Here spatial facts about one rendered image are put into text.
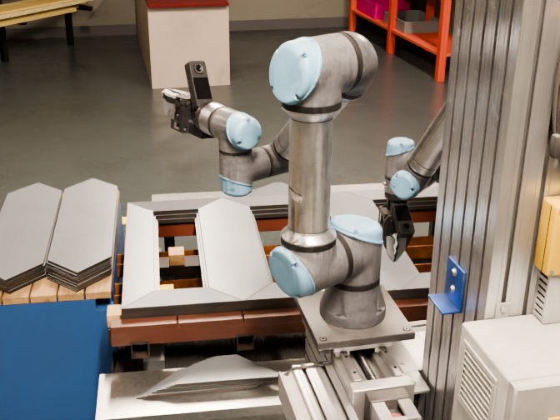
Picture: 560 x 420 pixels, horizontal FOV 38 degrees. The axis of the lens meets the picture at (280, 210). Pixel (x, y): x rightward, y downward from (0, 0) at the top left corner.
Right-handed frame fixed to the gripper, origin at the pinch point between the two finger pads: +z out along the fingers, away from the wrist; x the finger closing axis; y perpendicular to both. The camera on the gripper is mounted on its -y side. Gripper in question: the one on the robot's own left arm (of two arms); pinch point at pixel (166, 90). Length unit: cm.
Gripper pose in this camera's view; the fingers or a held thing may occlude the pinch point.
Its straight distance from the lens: 206.4
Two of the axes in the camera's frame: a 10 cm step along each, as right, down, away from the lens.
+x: 7.8, -1.2, 6.2
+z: -6.2, -3.2, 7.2
